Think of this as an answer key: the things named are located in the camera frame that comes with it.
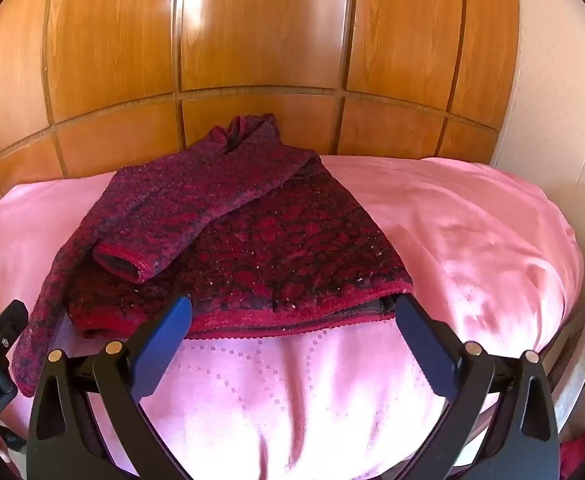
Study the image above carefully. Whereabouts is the pink blanket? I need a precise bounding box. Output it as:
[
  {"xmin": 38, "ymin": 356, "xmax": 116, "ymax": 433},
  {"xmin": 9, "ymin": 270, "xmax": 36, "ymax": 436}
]
[{"xmin": 0, "ymin": 156, "xmax": 585, "ymax": 480}]

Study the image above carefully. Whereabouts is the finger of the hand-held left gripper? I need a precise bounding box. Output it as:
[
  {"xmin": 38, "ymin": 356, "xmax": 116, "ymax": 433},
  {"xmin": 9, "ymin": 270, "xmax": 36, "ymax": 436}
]
[{"xmin": 0, "ymin": 300, "xmax": 30, "ymax": 358}]

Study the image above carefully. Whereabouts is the beige wooden furniture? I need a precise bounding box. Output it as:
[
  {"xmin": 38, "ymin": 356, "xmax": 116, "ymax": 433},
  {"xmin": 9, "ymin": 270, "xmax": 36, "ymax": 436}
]
[{"xmin": 547, "ymin": 295, "xmax": 585, "ymax": 441}]

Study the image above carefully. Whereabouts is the red cloth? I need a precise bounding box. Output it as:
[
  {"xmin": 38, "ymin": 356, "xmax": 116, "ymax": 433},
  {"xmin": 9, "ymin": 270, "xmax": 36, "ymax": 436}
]
[{"xmin": 560, "ymin": 435, "xmax": 585, "ymax": 480}]

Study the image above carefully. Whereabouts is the wooden panelled wardrobe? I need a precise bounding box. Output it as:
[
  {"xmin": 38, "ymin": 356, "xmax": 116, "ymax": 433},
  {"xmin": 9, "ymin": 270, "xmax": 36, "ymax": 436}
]
[{"xmin": 0, "ymin": 0, "xmax": 521, "ymax": 221}]

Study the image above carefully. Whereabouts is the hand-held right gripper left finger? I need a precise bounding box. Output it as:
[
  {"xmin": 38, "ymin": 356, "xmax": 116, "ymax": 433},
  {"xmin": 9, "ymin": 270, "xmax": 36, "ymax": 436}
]
[{"xmin": 26, "ymin": 296, "xmax": 194, "ymax": 480}]

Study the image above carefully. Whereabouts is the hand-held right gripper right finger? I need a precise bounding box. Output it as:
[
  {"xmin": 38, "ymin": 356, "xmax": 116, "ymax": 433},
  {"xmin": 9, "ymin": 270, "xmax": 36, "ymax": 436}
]
[{"xmin": 387, "ymin": 294, "xmax": 561, "ymax": 480}]

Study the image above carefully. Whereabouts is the dark red knit sweater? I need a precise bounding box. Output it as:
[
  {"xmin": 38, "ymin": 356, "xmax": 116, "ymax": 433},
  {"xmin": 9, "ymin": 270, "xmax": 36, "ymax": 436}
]
[{"xmin": 11, "ymin": 114, "xmax": 416, "ymax": 398}]

